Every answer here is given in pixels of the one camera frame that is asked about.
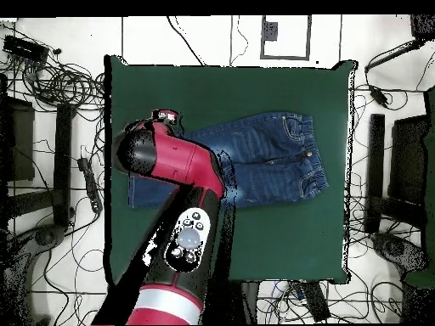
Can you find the black rod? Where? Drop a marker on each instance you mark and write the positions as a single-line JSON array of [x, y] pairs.
[[390, 56]]

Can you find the grey square plate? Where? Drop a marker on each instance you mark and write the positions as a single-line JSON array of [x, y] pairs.
[[270, 31]]

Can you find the black electronics box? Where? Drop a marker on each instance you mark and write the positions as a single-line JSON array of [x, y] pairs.
[[25, 49]]

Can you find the grey rectangular frame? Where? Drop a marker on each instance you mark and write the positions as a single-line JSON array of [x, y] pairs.
[[285, 58]]

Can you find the black power adapter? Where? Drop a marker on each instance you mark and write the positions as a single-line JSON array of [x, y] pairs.
[[378, 95]]

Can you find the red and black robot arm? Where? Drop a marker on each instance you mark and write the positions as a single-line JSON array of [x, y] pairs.
[[176, 203]]

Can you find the dark green table cloth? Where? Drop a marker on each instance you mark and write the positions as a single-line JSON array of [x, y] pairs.
[[289, 237]]

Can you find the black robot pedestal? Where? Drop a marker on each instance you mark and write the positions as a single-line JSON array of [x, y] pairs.
[[250, 302]]

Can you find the black flat device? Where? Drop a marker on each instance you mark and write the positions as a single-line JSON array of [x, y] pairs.
[[316, 302]]

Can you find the dark flat panel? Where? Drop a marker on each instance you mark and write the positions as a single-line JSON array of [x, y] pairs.
[[407, 159], [20, 142]]

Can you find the black stand bar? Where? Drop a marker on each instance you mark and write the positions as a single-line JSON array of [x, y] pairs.
[[375, 169], [63, 163]]

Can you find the blue denim jeans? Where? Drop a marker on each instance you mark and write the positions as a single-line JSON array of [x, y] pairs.
[[272, 159]]

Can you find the black corner box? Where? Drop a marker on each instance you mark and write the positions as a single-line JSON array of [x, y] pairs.
[[423, 25]]

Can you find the grey stand base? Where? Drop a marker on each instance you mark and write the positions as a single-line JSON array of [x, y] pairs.
[[46, 236], [394, 248]]

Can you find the black power strip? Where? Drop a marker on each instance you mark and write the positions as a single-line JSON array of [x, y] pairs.
[[90, 183]]

